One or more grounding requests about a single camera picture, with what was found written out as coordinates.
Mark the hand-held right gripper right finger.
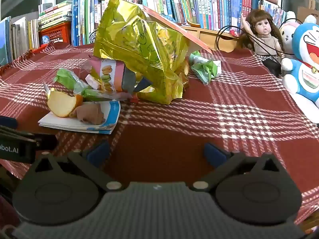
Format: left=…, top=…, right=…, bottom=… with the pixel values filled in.
left=191, top=143, right=286, bottom=192

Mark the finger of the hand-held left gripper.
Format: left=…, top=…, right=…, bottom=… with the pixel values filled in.
left=0, top=116, right=18, bottom=130
left=33, top=134, right=59, bottom=152

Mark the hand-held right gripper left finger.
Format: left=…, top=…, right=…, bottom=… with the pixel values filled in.
left=30, top=141, right=124, bottom=192

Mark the gold foil snack bag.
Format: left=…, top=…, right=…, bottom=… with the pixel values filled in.
left=93, top=0, right=190, bottom=105

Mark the stack of flat books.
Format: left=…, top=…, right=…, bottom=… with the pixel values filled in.
left=38, top=0, right=73, bottom=29

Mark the brown paper scrap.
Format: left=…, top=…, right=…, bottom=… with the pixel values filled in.
left=70, top=104, right=105, bottom=125

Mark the white and blue book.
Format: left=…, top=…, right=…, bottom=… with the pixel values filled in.
left=38, top=100, right=121, bottom=134

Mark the yellow fruit peel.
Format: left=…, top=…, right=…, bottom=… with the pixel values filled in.
left=47, top=88, right=83, bottom=118

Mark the red plaid tablecloth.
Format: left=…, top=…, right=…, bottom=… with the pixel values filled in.
left=0, top=42, right=319, bottom=229

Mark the green plastic wrapper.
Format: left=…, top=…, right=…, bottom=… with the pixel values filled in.
left=54, top=68, right=112, bottom=99
left=189, top=50, right=222, bottom=85

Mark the macaron print snack packet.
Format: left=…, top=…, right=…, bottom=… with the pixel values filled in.
left=81, top=57, right=132, bottom=97

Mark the dark paper wrapper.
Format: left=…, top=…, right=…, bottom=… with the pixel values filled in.
left=122, top=71, right=153, bottom=93

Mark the red plastic basket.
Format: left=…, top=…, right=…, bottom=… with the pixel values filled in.
left=38, top=21, right=73, bottom=49

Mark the wooden drawer organizer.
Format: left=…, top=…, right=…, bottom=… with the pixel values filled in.
left=179, top=21, right=243, bottom=53

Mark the blue cat plush toy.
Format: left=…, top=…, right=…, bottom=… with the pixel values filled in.
left=282, top=23, right=319, bottom=123

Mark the thin red book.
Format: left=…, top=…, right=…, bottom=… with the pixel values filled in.
left=142, top=5, right=213, bottom=55

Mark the brown-haired doll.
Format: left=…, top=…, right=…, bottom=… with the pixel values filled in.
left=238, top=9, right=286, bottom=78

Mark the white bunny plush toy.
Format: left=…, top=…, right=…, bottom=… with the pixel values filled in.
left=279, top=15, right=317, bottom=49

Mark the cardboard box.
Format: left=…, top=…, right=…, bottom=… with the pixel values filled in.
left=296, top=0, right=319, bottom=25

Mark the black cable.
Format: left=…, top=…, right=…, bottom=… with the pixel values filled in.
left=216, top=17, right=297, bottom=63

